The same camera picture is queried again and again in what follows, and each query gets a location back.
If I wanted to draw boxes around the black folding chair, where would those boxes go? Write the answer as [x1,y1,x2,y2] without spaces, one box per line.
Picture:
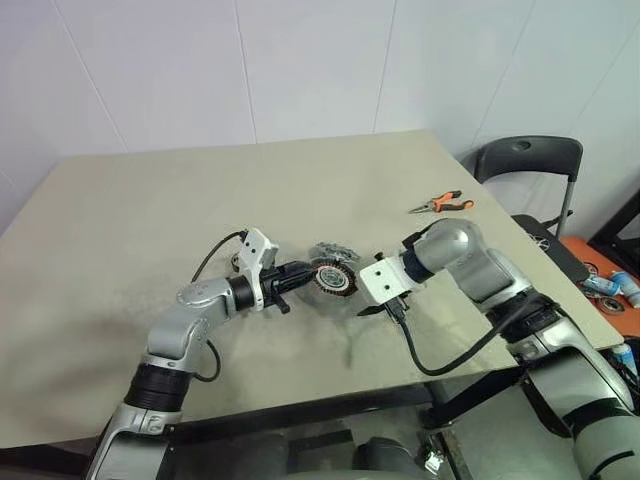
[462,134,592,284]

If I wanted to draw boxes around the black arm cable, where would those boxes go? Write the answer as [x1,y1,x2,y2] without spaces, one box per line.
[394,309,509,377]
[191,228,250,384]

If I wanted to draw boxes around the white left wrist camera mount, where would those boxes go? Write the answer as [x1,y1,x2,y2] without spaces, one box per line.
[236,227,281,312]

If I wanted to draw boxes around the black bin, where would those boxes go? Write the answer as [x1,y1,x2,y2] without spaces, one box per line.
[602,337,640,401]

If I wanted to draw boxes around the dark rounded shape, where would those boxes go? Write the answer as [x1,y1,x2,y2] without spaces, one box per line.
[353,435,426,480]

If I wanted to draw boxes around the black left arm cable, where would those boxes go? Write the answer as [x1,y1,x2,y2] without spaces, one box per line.
[191,228,250,384]

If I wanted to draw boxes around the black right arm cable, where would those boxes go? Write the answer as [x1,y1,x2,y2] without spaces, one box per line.
[394,309,509,377]

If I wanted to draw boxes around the silver caster bracket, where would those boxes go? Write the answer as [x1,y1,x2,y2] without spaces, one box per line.
[423,434,451,471]

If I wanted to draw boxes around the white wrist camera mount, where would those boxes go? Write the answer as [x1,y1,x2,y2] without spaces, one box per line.
[358,254,416,306]
[236,227,281,312]

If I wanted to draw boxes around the black table frame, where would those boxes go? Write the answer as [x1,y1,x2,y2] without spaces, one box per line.
[164,383,524,442]

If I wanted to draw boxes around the copper wound motor stator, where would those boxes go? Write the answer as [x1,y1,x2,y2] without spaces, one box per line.
[310,262,359,302]

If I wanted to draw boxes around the dark furniture frame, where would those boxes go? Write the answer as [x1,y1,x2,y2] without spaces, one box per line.
[587,187,640,251]

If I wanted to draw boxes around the blue white tube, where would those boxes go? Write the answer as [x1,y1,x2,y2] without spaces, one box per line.
[612,344,634,374]

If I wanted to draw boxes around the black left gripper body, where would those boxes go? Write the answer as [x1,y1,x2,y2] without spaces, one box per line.
[259,267,296,315]

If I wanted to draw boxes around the rusty metal bar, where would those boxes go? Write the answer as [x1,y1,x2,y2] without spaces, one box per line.
[434,428,482,480]

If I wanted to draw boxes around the blue white bottle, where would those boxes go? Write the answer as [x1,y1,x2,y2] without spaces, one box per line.
[583,274,622,297]
[612,269,640,307]

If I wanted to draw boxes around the grey motor gear housing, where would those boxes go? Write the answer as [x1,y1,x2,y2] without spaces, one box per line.
[307,241,362,267]

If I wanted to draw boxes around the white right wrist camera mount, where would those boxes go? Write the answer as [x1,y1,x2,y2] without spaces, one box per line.
[358,254,416,306]

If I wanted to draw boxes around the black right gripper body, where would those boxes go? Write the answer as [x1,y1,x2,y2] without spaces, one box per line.
[385,294,410,326]

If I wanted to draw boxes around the orange handled pliers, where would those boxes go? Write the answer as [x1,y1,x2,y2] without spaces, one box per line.
[407,189,475,216]

